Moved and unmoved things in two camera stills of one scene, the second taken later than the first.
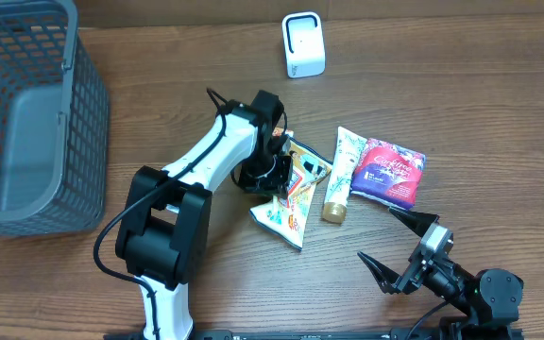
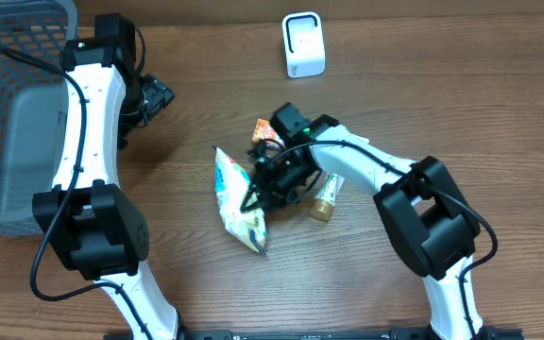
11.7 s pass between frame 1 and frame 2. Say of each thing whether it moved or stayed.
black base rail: stayed
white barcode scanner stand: stayed
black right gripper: moved
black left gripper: moved
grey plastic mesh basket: stayed
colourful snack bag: moved
